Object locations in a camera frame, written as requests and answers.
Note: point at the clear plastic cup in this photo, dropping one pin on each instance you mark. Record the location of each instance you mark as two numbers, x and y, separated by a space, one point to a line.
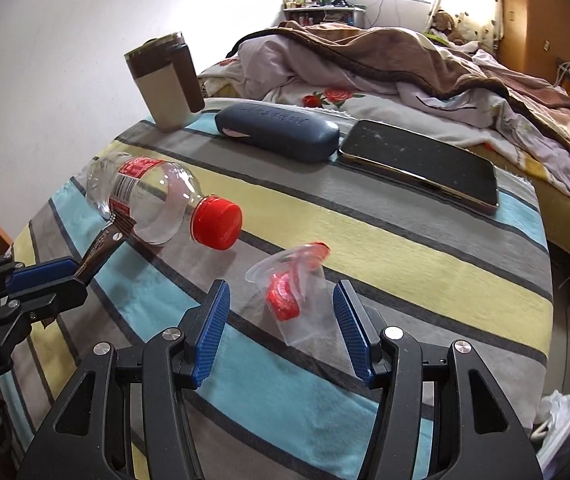
310 320

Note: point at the red bottle cap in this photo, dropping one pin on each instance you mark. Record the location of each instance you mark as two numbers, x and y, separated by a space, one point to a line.
282 300

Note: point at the brown teddy bear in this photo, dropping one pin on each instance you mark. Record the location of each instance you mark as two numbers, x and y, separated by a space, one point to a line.
445 25

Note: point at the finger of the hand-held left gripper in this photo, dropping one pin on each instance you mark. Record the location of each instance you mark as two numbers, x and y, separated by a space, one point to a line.
40 274
57 297

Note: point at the bed with brown blankets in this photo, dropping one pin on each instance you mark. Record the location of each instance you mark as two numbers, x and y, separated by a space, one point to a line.
365 55

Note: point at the wooden wardrobe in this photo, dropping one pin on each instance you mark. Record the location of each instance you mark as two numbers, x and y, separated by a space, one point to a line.
535 15

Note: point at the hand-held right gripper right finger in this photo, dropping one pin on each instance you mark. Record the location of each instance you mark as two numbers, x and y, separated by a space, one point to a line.
352 332

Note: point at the brown sachet wrapper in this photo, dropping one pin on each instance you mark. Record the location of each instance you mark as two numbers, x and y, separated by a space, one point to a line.
100 252

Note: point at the lavender duvet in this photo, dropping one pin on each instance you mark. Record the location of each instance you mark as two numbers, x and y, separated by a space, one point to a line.
275 65

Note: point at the black smartphone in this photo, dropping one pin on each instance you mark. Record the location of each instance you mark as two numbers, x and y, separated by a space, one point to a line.
415 160

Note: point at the beige and brown small bin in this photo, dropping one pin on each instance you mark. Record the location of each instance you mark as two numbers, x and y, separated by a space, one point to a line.
160 95

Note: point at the floral bedsheet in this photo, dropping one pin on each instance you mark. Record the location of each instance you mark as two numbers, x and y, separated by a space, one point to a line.
330 97

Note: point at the dark blue glasses case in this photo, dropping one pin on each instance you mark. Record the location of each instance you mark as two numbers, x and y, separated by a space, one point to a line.
275 130

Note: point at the clear bottle with red label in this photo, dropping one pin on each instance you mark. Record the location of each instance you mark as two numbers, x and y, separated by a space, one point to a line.
165 195

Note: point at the white shelf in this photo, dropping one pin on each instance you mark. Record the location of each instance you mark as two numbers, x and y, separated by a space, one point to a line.
322 16

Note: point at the striped blanket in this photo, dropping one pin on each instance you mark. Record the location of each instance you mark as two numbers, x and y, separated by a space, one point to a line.
365 250

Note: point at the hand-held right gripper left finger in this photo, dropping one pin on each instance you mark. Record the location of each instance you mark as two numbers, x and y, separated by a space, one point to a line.
212 335

